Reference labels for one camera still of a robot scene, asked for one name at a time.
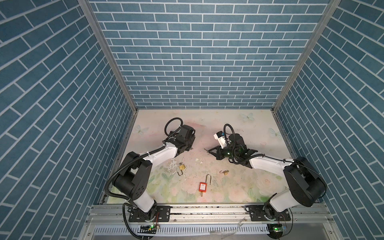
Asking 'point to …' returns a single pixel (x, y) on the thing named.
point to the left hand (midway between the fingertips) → (196, 135)
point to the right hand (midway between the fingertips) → (208, 149)
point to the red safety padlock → (202, 186)
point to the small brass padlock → (225, 172)
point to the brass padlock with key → (182, 166)
